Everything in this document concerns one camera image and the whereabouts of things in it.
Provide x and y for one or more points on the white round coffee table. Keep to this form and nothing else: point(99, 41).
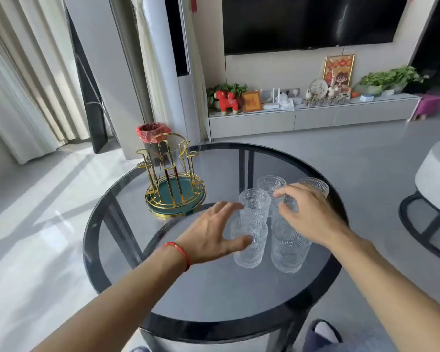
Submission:
point(436, 175)

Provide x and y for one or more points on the red hanging ornament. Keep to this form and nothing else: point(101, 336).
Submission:
point(193, 3)

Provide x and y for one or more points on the small white box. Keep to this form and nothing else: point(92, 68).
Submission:
point(366, 98)

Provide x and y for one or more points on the grey wall socket panel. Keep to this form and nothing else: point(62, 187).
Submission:
point(293, 92)

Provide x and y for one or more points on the gold framed cartoon picture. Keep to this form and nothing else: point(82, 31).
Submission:
point(339, 71)

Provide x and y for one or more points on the white crumpled tissue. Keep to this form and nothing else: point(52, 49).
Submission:
point(286, 103)

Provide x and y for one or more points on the white sock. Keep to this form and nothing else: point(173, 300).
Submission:
point(324, 331)

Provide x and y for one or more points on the beige curtain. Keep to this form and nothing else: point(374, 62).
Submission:
point(47, 51)

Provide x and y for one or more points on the cream hanging fabric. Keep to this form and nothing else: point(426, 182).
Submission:
point(150, 69)

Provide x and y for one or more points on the small wooden picture frame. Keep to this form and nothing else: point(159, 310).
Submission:
point(252, 102)

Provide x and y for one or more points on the person's right hand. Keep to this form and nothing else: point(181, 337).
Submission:
point(311, 216)

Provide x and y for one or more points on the black trash bin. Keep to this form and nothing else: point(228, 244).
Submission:
point(157, 153)

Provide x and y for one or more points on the red horse toy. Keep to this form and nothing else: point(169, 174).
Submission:
point(227, 100)

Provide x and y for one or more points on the white standing air conditioner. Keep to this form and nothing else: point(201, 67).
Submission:
point(190, 102)

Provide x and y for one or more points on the white sheer curtain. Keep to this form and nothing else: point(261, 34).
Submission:
point(11, 106)

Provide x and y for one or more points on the clear embossed glass cup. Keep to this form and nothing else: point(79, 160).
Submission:
point(289, 256)
point(255, 199)
point(317, 185)
point(251, 256)
point(291, 206)
point(269, 183)

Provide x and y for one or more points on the white router with antennas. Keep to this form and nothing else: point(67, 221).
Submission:
point(271, 105)

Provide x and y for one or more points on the pink stool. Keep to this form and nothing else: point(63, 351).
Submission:
point(429, 105)

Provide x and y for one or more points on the row of small figurines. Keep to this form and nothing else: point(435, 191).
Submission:
point(326, 99)

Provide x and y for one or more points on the person's left hand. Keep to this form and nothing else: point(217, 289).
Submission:
point(209, 238)

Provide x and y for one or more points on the person's right forearm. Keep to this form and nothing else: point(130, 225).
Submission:
point(396, 296)

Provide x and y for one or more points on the wide green potted plant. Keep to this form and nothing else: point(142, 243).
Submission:
point(388, 78)

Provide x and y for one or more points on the black wall television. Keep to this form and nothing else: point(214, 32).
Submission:
point(308, 21)

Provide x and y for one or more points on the person's left forearm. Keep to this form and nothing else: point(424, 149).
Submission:
point(113, 311)

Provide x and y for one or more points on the grey television cabinet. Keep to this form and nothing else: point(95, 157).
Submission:
point(315, 119)

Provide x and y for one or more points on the bin with red bag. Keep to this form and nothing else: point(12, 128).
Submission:
point(152, 131)

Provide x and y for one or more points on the dark blue slipper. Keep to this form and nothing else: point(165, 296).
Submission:
point(311, 342)
point(139, 349)

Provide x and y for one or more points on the round white decorative plate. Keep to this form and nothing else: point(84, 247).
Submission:
point(318, 87)

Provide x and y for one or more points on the gold green cup rack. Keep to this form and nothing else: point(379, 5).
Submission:
point(189, 186)

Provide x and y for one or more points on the small green potted plant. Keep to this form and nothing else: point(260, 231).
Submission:
point(223, 87)

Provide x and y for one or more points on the round black glass table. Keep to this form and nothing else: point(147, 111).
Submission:
point(91, 249)

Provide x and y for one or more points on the black marble panel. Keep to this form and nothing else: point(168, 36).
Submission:
point(91, 106)

